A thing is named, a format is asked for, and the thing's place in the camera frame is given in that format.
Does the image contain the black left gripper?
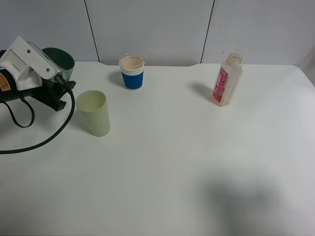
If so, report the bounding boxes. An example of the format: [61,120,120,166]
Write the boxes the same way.
[23,79,67,112]

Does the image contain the teal plastic cup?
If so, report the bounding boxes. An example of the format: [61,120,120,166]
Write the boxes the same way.
[42,47,75,81]

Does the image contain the pink label drink bottle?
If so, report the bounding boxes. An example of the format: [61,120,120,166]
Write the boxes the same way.
[212,53,243,106]

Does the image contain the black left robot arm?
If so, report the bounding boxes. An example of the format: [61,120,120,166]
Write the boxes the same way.
[0,47,76,112]

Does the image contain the light green plastic cup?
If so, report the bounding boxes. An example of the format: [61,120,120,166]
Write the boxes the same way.
[75,90,110,137]

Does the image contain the blue sleeved paper cup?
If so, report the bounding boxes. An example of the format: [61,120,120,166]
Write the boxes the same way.
[119,54,145,91]

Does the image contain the braided black camera cable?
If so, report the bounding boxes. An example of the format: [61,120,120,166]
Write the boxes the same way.
[0,76,75,155]

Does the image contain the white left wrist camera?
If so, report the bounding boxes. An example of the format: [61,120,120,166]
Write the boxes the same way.
[0,36,63,91]

